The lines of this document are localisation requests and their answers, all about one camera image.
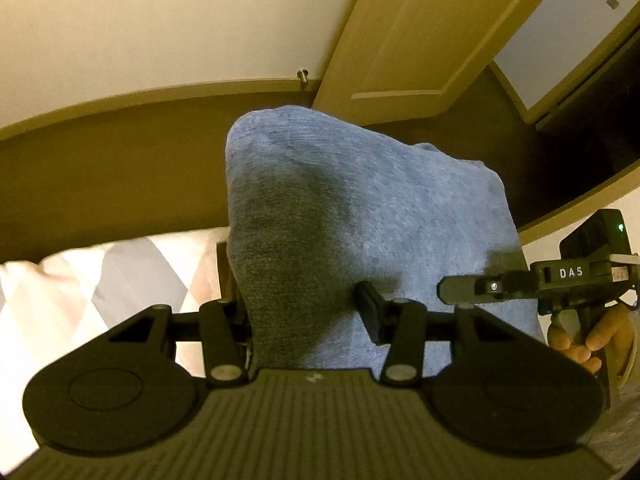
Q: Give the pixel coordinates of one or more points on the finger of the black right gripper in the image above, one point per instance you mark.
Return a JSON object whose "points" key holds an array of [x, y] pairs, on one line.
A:
{"points": [[487, 289]]}

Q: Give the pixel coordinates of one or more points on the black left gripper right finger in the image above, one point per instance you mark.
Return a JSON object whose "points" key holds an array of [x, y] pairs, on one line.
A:
{"points": [[400, 323]]}

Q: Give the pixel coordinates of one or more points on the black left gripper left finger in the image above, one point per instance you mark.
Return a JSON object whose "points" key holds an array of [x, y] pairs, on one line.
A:
{"points": [[223, 330]]}

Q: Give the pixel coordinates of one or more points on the blue knitted garment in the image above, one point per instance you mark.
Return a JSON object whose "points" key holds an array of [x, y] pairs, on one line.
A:
{"points": [[317, 205]]}

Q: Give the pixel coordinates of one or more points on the person's right hand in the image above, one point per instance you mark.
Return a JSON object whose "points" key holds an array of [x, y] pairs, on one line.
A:
{"points": [[614, 332]]}

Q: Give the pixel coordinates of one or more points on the diamond patterned bed quilt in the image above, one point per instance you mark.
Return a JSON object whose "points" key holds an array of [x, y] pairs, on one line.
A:
{"points": [[54, 306]]}

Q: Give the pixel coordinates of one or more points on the wooden room door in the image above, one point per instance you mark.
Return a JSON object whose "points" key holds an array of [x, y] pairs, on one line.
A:
{"points": [[406, 59]]}

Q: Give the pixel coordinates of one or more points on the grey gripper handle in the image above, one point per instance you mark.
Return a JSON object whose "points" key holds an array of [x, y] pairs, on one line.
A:
{"points": [[565, 330]]}

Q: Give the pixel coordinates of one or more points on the silver wall door stopper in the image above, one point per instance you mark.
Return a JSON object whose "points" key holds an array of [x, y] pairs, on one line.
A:
{"points": [[303, 77]]}

